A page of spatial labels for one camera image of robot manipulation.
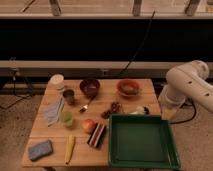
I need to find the blue sponge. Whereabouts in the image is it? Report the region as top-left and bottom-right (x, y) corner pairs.
(28, 140), (53, 161)

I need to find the white lidded cup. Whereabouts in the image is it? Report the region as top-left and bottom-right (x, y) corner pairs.
(49, 74), (64, 90)

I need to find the black hanging cable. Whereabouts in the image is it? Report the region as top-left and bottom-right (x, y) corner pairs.
(118, 9), (157, 77)

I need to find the dark purple grape bunch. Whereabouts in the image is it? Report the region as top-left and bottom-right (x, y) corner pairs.
(101, 102), (122, 119)

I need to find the red apple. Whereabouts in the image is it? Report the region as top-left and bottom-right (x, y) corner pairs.
(82, 119), (96, 134)

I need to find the striped black red block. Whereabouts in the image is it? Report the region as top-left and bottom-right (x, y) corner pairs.
(87, 123), (106, 148)

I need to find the black white brush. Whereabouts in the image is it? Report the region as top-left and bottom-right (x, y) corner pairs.
(132, 106), (149, 115)

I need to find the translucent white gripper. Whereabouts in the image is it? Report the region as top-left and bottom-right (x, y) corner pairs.
(158, 85), (186, 120)

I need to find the green plastic cup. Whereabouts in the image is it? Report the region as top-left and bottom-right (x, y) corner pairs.
(59, 111), (73, 127)

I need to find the light blue folded cloth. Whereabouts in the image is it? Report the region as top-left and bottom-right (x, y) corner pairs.
(43, 98), (64, 126)

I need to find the orange bowl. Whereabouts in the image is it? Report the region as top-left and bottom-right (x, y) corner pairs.
(117, 79), (141, 98)

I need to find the dark red bowl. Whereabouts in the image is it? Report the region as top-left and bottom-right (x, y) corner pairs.
(79, 78), (100, 98)

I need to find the green plastic tray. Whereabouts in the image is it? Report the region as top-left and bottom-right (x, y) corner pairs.
(108, 115), (181, 170)

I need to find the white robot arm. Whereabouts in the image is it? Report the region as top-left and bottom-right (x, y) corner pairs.
(158, 60), (213, 120)

